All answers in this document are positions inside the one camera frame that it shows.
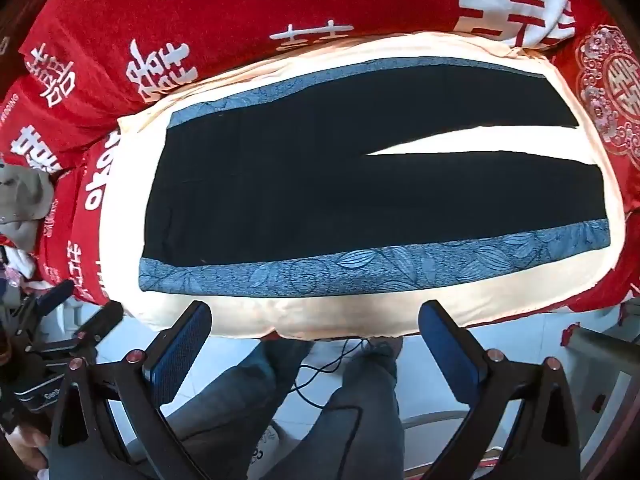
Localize grey beige hat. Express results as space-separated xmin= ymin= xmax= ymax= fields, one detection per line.
xmin=0 ymin=162 xmax=56 ymax=251

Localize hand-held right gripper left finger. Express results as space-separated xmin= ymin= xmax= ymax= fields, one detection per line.
xmin=47 ymin=300 xmax=213 ymax=480

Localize pink white cloth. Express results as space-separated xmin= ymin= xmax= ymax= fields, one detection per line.
xmin=0 ymin=245 xmax=48 ymax=292

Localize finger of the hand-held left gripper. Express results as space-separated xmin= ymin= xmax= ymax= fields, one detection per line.
xmin=30 ymin=280 xmax=76 ymax=317
xmin=75 ymin=301 xmax=125 ymax=347

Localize red embroidered cushion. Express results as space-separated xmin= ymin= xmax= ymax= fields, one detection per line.
xmin=570 ymin=22 xmax=640 ymax=171

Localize red printed blanket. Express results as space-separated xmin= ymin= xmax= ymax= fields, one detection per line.
xmin=0 ymin=0 xmax=640 ymax=346

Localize person's left hand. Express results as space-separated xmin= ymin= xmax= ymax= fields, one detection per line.
xmin=7 ymin=430 xmax=51 ymax=472

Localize person's right leg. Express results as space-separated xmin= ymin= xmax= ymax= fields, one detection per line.
xmin=277 ymin=339 xmax=407 ymax=480

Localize black cable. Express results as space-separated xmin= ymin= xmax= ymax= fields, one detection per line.
xmin=291 ymin=337 xmax=373 ymax=412

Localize white slipper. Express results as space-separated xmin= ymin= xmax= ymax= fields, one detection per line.
xmin=250 ymin=420 xmax=292 ymax=467

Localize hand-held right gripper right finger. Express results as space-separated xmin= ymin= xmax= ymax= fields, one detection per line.
xmin=417 ymin=300 xmax=596 ymax=480

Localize cream blanket with blue leaf panel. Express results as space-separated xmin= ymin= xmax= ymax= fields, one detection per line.
xmin=97 ymin=31 xmax=628 ymax=341

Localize black pants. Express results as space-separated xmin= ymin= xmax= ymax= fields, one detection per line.
xmin=141 ymin=55 xmax=612 ymax=267

